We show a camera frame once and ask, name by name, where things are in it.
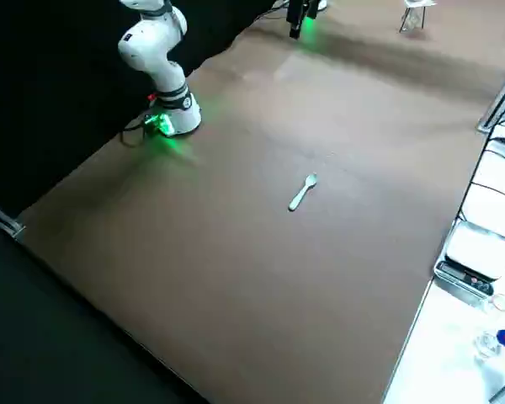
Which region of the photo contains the aluminium corner rail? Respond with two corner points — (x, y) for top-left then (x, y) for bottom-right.
(0, 196), (26, 241)

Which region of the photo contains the aluminium camera post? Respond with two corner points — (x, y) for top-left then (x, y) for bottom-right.
(476, 56), (505, 135)

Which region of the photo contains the small clear glass jar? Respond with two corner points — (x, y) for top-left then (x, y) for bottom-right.
(473, 330), (502, 359)

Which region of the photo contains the small pale green spoon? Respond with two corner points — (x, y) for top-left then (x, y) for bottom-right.
(288, 173), (319, 212)

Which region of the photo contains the black cable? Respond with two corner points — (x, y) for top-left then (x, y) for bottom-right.
(120, 115), (152, 148)
(456, 120), (505, 224)
(252, 0), (290, 24)

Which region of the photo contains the silver digital scale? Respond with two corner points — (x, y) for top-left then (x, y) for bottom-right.
(433, 219), (505, 308)

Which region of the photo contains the clear dish red rim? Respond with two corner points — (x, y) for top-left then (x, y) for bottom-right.
(486, 292), (505, 315)

